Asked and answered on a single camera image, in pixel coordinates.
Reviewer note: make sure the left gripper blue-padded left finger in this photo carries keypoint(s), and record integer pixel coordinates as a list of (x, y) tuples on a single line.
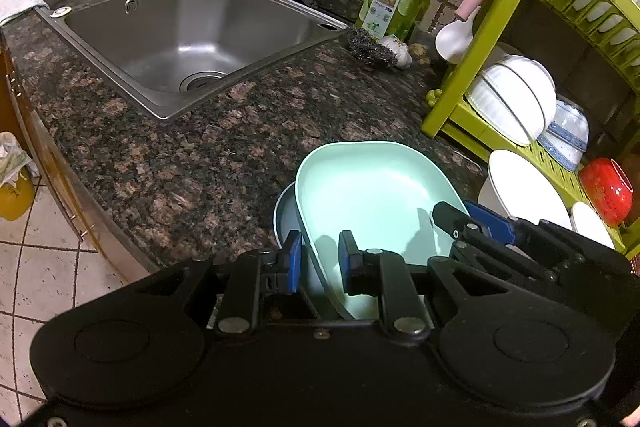
[(254, 276)]

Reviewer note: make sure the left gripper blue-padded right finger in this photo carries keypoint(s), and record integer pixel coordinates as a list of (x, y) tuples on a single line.
[(385, 276)]

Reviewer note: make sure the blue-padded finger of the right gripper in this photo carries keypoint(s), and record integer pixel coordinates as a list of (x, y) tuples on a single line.
[(498, 227)]

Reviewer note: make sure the white disposable bowl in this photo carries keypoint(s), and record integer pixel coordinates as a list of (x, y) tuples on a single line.
[(515, 188), (586, 222)]

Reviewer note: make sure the blue square plate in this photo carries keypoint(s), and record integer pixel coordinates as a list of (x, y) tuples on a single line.
[(300, 275)]

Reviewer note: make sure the mint green square plate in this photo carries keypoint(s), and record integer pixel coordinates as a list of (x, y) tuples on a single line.
[(384, 193)]

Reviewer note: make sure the blue patterned ceramic bowls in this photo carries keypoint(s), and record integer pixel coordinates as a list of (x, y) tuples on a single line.
[(566, 138)]

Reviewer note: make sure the stacked white ceramic bowls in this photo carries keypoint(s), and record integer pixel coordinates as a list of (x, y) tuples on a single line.
[(516, 97)]

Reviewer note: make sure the red ceramic bowl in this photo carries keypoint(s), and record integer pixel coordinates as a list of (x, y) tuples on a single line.
[(608, 189)]

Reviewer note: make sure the garlic bulb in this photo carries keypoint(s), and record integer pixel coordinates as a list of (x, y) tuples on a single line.
[(401, 55)]

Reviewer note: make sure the steel wool scrubber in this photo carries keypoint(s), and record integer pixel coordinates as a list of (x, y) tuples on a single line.
[(366, 49)]

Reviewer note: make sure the stainless steel sink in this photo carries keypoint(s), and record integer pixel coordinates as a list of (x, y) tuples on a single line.
[(169, 55)]

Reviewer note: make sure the yellow trash bin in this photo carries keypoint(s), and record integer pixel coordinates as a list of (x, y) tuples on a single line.
[(17, 192)]

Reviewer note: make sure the green plastic dish rack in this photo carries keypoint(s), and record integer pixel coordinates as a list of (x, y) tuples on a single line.
[(591, 48)]

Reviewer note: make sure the white dishcloth on counter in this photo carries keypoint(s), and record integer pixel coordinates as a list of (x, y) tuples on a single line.
[(9, 9)]

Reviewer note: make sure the pink handled white spoon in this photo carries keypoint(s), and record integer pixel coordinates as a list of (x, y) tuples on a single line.
[(454, 39)]

